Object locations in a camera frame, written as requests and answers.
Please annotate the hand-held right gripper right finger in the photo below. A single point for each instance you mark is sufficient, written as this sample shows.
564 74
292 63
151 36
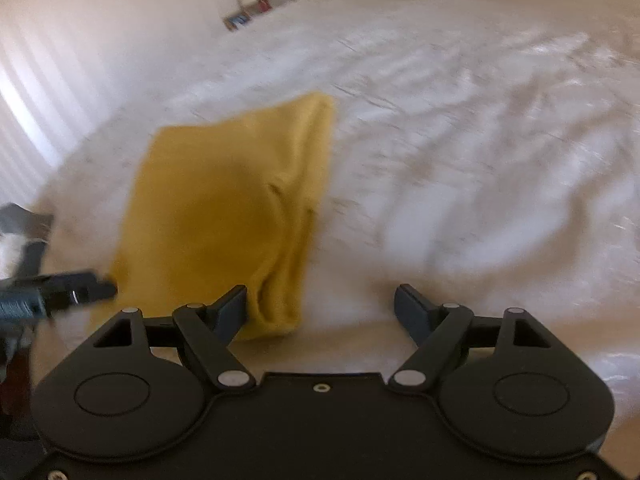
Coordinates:
412 312

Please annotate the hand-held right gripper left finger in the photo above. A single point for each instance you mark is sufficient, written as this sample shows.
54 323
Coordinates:
231 312

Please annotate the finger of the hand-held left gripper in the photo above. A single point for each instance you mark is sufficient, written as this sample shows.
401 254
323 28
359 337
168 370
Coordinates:
85 287

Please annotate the beige bed sheet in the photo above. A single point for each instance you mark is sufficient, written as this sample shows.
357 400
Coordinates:
350 340

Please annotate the white fluffy blanket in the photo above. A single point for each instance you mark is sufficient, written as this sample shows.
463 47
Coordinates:
450 135

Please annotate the yellow small garment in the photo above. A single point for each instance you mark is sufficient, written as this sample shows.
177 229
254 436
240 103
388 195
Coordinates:
225 210

